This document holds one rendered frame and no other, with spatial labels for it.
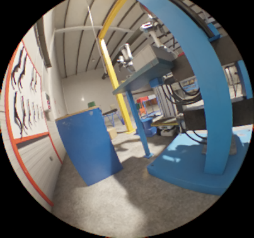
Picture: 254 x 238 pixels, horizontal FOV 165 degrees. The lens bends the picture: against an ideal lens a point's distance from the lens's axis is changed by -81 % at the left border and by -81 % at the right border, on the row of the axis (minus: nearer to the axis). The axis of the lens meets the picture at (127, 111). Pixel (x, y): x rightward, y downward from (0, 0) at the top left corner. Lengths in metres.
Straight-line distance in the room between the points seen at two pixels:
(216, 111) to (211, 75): 0.19
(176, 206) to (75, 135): 1.18
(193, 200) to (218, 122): 0.61
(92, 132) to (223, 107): 1.17
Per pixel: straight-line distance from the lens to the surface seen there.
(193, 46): 0.59
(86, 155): 1.12
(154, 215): 0.84
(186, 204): 0.85
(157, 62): 0.63
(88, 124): 1.05
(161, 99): 1.93
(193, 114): 0.85
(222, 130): 0.62
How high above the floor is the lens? 0.80
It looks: 2 degrees down
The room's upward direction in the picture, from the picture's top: 18 degrees counter-clockwise
